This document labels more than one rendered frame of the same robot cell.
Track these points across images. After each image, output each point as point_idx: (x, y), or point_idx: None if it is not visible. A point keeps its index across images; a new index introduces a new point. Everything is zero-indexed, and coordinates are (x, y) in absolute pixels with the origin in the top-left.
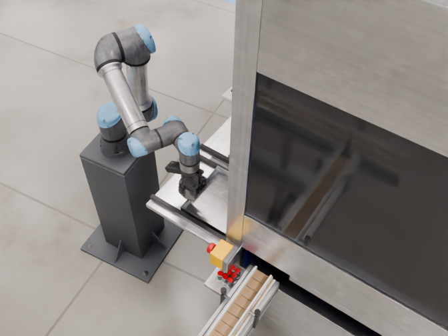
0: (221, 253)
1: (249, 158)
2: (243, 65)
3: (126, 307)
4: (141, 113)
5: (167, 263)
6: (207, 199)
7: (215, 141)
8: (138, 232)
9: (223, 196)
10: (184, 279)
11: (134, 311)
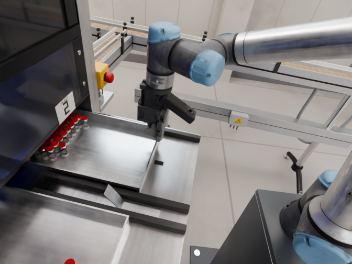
0: (97, 64)
1: None
2: None
3: (194, 220)
4: (255, 39)
5: None
6: (137, 153)
7: (166, 255)
8: (220, 250)
9: (118, 161)
10: None
11: (187, 220)
